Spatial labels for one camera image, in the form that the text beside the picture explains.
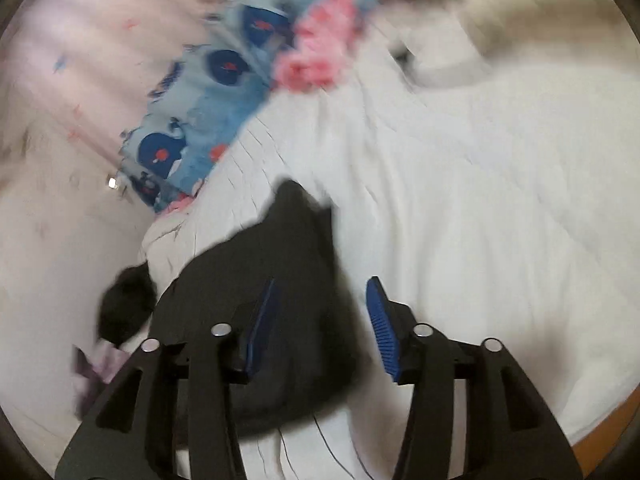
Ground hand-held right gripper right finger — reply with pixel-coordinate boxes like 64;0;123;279
366;276;583;480

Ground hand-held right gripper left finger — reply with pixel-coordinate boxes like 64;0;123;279
55;280;277;480

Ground black jacket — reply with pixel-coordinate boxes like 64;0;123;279
150;180;361;436

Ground black garment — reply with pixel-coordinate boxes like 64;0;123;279
97;265;158;346

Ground white quilt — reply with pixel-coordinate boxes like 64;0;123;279
140;25;640;480

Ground lavender cloth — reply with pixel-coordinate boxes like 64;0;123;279
72;340;136;418

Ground blue printed cloth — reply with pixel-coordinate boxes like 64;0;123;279
120;0;381;213

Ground pink fluffy cloth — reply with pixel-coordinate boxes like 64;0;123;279
272;0;371;93

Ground grey white pillow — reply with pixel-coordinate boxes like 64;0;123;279
380;0;626;86

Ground wooden bed frame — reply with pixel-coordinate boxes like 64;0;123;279
570;400;626;466

